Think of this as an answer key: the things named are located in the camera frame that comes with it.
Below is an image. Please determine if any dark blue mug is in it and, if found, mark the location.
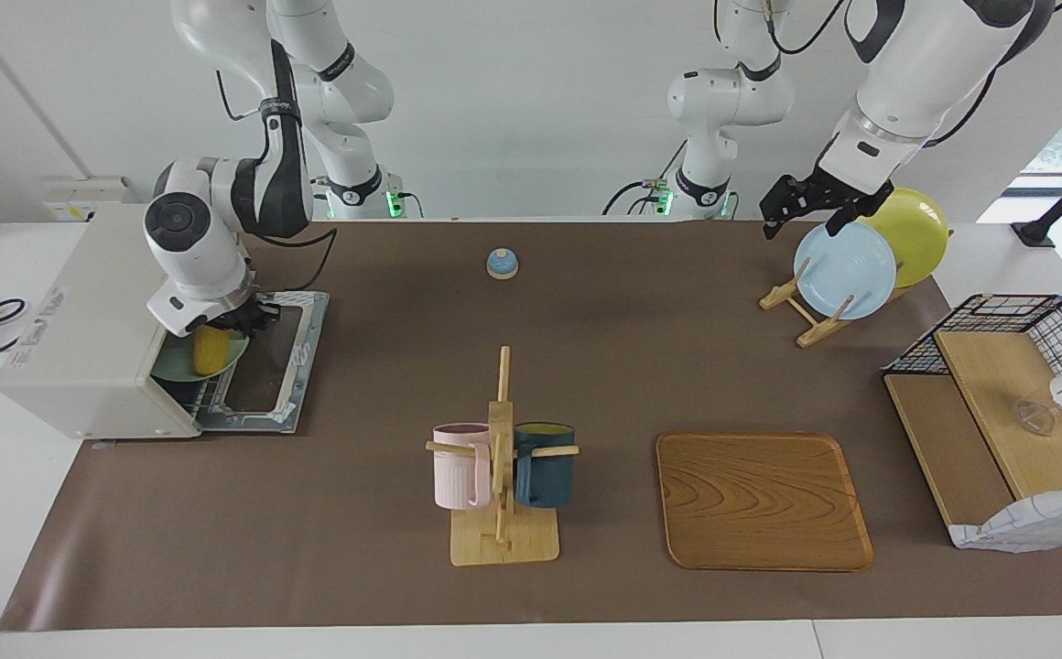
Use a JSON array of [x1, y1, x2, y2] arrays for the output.
[[513, 421, 578, 510]]

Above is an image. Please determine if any brown table mat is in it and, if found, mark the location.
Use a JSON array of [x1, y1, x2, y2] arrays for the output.
[[0, 220, 1062, 632]]

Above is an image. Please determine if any pale green plate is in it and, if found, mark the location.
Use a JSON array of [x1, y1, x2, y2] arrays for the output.
[[150, 328, 250, 382]]

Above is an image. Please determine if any beige toaster oven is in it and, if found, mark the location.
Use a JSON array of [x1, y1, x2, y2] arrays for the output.
[[0, 203, 331, 442]]

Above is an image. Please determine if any wooden mug tree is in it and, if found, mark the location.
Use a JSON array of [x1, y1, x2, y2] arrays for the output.
[[426, 346, 580, 567]]

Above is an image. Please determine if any pink mug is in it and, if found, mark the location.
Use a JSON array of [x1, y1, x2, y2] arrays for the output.
[[431, 423, 493, 511]]

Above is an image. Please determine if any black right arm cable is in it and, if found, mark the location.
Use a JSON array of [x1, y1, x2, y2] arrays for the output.
[[238, 224, 340, 294]]

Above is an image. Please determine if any wooden plate rack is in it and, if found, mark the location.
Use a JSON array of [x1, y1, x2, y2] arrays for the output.
[[759, 229, 956, 350]]

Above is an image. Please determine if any white checked cloth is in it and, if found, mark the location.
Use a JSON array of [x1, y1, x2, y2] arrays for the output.
[[949, 482, 1062, 554]]

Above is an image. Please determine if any clear glass cup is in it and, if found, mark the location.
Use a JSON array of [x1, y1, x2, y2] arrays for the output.
[[1012, 398, 1058, 438]]

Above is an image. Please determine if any brown wooden tray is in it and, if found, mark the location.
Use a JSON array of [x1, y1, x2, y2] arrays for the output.
[[656, 432, 875, 573]]

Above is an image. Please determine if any light blue plate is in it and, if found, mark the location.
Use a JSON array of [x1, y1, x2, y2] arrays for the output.
[[794, 220, 898, 321]]

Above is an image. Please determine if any yellow plate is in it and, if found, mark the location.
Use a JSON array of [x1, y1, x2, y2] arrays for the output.
[[847, 188, 951, 289]]

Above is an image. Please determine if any yellow corn cob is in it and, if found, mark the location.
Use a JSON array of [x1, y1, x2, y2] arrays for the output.
[[192, 325, 232, 376]]

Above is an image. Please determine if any black wire wooden shelf rack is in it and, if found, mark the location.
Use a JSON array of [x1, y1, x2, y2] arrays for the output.
[[881, 293, 1062, 550]]

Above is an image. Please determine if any white wall outlet box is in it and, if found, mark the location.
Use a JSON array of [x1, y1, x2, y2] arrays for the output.
[[41, 177, 129, 222]]

